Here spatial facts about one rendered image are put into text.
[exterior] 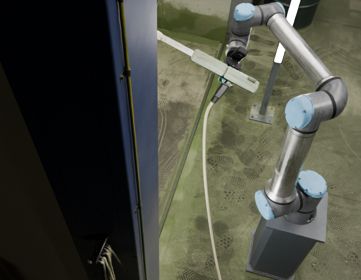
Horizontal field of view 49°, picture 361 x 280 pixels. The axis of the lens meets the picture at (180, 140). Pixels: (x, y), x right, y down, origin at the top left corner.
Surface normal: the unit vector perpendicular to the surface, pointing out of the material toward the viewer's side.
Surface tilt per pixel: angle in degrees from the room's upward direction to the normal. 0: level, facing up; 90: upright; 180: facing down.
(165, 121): 0
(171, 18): 90
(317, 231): 0
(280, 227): 0
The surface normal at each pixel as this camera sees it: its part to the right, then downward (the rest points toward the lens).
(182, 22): -0.27, 0.74
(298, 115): -0.93, 0.16
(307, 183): 0.12, -0.65
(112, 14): 0.96, 0.23
